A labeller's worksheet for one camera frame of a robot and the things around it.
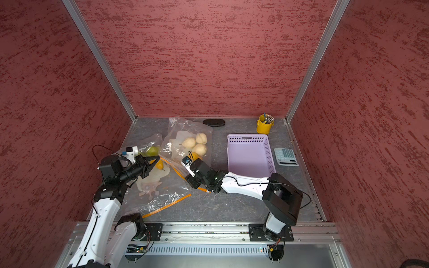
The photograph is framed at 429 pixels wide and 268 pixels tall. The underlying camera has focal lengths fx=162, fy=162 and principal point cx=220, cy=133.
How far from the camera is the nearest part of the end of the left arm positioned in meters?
0.57

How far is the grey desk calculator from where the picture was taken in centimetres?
98

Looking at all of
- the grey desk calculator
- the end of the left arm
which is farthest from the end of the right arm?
the grey desk calculator

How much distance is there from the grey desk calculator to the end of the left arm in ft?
2.29
